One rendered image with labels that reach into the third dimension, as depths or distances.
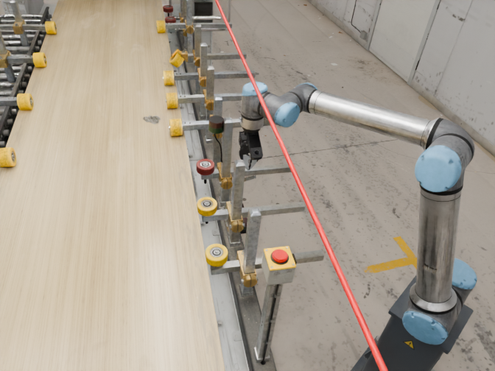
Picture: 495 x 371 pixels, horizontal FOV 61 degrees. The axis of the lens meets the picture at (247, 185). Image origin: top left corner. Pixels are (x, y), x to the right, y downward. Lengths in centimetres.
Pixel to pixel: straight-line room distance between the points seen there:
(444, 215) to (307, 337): 129
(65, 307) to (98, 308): 10
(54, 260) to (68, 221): 18
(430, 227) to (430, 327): 39
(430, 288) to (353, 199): 176
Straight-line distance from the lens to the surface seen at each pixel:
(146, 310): 140
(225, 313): 171
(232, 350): 164
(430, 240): 142
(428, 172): 128
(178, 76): 246
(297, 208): 180
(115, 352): 134
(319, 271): 269
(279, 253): 111
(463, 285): 173
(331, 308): 255
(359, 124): 150
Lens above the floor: 207
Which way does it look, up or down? 41 degrees down
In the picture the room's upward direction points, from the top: 5 degrees clockwise
